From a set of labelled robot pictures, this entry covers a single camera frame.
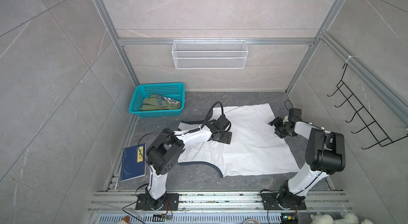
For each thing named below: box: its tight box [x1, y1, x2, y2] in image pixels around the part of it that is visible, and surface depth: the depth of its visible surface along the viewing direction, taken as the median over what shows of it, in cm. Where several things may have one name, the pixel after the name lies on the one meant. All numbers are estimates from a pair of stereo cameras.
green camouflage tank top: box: [140, 94, 182, 111], surface depth 106 cm
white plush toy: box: [310, 211, 375, 224], surface depth 64 cm
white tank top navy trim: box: [177, 102, 301, 177], surface depth 92 cm
